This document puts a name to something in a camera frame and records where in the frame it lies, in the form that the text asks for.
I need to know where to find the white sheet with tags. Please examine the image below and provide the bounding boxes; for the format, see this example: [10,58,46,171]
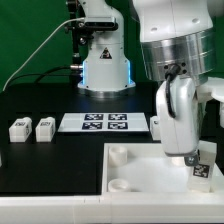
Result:
[58,113,149,133]

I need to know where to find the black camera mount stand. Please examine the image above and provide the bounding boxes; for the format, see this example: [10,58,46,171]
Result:
[65,0,85,86]

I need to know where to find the black cable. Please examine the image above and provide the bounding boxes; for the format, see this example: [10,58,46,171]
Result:
[5,65,75,89]

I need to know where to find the white L-shaped fence wall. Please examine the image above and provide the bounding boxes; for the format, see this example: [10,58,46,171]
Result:
[0,166,224,224]

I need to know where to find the white cable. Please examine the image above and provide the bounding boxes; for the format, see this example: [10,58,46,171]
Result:
[2,17,86,92]

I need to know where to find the white square tabletop panel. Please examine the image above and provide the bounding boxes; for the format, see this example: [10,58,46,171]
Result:
[102,143,224,194]

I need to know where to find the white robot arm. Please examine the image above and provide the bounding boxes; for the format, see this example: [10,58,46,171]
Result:
[78,0,224,166]

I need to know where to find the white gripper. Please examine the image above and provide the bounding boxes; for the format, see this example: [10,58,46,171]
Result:
[156,77,199,166]

